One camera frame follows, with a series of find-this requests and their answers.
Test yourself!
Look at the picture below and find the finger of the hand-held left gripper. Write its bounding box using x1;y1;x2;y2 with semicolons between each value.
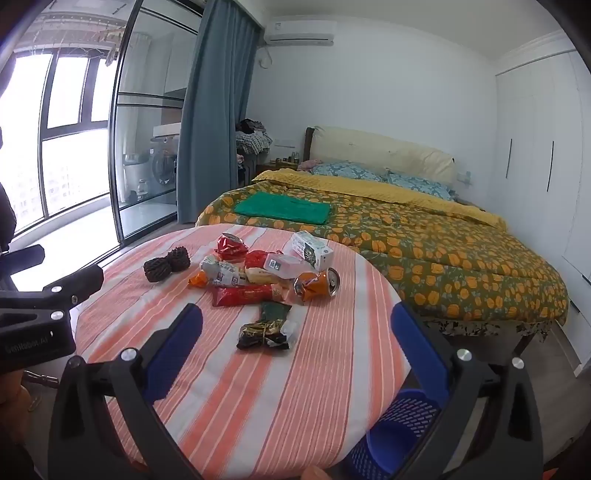
0;244;45;280
0;265;103;333

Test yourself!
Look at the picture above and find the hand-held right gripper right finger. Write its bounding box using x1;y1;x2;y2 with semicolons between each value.
388;302;546;480

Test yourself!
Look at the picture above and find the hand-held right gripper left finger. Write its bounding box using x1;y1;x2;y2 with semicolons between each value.
48;303;204;480

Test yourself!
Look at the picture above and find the blue plastic mesh basket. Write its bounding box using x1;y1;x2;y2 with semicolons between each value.
344;389;444;480

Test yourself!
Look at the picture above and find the black gold wrapper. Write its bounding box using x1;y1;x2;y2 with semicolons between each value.
237;320;293;352

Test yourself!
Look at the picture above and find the red snack wrapper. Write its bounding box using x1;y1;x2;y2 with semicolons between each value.
212;284;284;308

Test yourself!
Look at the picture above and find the dark green wrapper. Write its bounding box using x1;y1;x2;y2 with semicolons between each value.
259;302;293;333

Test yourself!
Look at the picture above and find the clear plastic bottle red label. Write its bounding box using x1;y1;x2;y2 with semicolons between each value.
244;250;296;284

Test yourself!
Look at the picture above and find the white green carton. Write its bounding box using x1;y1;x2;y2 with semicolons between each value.
290;231;334;271

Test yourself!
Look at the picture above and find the black white bed skirt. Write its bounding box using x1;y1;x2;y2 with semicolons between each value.
418;314;561;344

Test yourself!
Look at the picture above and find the striped orange tablecloth table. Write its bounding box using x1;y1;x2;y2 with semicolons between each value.
76;224;411;480

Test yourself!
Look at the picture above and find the white oatmeal packet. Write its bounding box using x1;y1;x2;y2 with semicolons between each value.
200;255;250;287

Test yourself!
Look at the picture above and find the balcony window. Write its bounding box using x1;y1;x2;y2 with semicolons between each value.
0;46;122;241

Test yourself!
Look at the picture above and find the red crushed can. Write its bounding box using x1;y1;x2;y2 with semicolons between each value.
215;233;247;261

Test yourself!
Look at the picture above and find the orange wrapped snack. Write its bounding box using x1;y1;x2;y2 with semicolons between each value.
294;268;341;305

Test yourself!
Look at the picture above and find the white storage bin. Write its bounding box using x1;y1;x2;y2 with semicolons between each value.
123;156;151;202

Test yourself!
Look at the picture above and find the teal floral pillow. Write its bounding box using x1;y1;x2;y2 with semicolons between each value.
311;161;386;183
385;172;455;201

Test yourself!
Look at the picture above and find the grey washing machine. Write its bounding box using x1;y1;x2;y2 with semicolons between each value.
150;134;178;204

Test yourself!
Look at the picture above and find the yellow blanket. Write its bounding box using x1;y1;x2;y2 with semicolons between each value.
252;168;509;229

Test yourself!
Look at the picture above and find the green folded cloth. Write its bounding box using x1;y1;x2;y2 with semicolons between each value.
234;193;332;225

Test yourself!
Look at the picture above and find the glass sliding door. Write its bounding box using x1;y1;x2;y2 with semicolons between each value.
108;0;204;241

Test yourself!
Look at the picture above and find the cream headboard cushion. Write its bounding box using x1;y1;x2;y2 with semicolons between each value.
310;126;458;185

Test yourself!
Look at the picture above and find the wooden nightstand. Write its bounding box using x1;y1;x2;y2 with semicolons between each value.
256;161;302;178

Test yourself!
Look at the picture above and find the pile of clothes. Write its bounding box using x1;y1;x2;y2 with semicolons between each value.
235;119;274;155

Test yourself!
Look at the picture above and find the ceiling drying rack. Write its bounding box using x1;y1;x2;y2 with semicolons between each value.
28;11;125;61

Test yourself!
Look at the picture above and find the blue grey curtain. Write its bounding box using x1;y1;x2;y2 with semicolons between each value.
177;0;264;225

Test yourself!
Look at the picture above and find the white wardrobe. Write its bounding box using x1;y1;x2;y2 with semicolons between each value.
494;32;591;374

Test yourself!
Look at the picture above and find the white air conditioner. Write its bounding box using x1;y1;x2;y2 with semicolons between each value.
264;18;335;47

